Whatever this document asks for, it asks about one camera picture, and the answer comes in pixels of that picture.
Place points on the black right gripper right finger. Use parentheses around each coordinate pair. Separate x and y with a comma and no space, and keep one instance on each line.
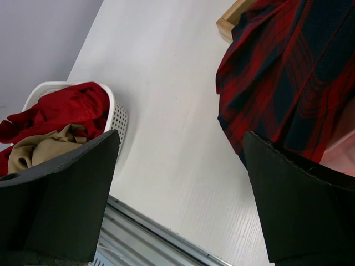
(306,210)

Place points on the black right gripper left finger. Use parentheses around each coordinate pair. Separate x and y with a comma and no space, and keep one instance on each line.
(53,212)

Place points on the red skirt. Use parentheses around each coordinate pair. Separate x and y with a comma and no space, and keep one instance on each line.
(85,104)

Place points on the tan garment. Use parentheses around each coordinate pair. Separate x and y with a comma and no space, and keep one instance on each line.
(37,149)

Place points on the pink garment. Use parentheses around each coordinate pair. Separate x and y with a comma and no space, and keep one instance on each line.
(339,154)

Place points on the white perforated laundry basket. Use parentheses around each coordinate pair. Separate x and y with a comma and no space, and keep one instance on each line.
(117,115)

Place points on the red navy plaid garment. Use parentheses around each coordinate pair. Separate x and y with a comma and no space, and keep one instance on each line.
(288,74)

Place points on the wooden clothes rack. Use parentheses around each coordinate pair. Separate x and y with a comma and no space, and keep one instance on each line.
(230,18)

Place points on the aluminium mounting rail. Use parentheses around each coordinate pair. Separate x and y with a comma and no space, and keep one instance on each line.
(128,237)

